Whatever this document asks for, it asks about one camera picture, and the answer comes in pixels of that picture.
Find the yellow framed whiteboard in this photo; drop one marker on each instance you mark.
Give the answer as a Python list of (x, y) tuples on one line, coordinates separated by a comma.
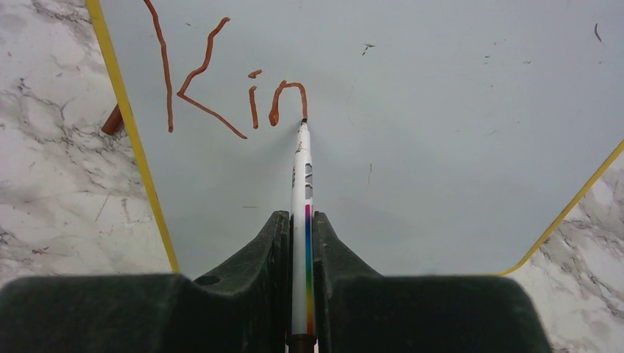
[(447, 137)]

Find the brown marker cap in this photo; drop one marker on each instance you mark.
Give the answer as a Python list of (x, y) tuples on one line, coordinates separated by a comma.
[(113, 122)]

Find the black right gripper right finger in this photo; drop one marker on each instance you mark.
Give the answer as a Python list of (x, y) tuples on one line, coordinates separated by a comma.
[(360, 310)]

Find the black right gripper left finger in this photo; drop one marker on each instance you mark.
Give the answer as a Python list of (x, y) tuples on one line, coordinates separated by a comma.
[(236, 307)]

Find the white rainbow marker pen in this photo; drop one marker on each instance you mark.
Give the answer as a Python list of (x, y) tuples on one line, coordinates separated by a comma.
[(301, 335)]

